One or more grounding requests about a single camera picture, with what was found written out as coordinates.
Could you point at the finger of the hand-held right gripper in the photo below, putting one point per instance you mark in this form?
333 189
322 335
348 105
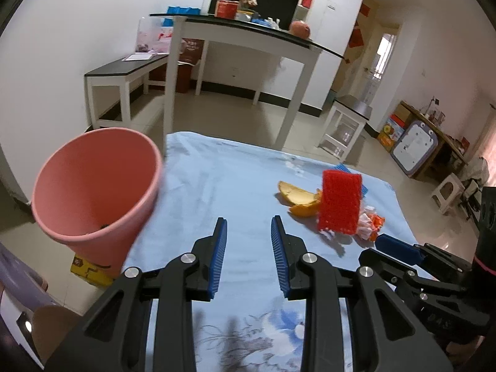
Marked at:
383 262
395 246

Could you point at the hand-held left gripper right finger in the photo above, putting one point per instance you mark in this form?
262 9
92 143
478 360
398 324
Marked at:
279 263

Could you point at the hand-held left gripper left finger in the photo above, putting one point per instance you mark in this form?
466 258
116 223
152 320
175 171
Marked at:
219 263

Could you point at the orange white plastic bag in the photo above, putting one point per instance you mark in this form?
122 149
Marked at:
368 223

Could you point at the orange peel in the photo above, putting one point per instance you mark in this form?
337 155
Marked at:
304 210
294 193

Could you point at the red scrub sponge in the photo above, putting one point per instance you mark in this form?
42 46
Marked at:
339 201

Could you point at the blue foam net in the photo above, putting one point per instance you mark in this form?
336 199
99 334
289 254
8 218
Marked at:
343 167

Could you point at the pink plastic bucket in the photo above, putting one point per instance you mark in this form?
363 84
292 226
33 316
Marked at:
97 186

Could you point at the small white plastic stool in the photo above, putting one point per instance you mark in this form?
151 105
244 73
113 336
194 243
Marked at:
447 190

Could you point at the light blue floral blanket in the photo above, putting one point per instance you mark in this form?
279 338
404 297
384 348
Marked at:
232 170

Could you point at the children's drawing board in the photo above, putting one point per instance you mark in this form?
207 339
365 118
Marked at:
412 149

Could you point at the colourful cardboard box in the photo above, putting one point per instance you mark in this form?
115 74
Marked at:
387 133

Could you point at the wooden desk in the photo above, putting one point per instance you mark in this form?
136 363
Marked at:
449 145

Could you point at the yellow cardboard box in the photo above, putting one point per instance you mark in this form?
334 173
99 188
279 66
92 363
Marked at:
87 269

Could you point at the brown cardboard box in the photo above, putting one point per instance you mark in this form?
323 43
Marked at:
402 110

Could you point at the white stool with dark top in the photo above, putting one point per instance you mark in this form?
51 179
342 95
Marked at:
352 104

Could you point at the lavender plastic stool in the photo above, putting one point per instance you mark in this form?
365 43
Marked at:
19 275

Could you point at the red diamond paper decoration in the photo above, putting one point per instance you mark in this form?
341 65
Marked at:
356 38

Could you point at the white appliance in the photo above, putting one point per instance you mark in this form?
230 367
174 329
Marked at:
11 317

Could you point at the dark red box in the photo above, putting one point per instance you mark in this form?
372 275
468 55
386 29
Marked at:
190 50

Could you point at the white bench with dark top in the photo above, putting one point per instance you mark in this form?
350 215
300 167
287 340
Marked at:
116 68

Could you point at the white paper sheet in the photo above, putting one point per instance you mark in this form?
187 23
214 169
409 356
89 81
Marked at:
137 57

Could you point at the white table with glass top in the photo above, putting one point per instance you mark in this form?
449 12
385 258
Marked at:
240 33

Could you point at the pomegranate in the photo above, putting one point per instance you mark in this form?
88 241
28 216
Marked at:
300 30

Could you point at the pink plastic bag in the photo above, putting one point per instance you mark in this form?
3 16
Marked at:
149 38

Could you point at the small white bottle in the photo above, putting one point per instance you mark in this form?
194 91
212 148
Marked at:
273 23

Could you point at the small plastic container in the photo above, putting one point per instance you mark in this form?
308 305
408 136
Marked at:
246 15

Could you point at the red tin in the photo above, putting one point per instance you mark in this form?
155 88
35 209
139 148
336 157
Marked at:
226 9

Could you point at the blue box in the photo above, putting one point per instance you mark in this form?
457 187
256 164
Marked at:
182 10

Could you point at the black monitor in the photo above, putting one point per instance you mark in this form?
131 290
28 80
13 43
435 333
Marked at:
271 4

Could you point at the red box on shelf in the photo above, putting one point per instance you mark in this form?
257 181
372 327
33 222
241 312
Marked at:
307 0

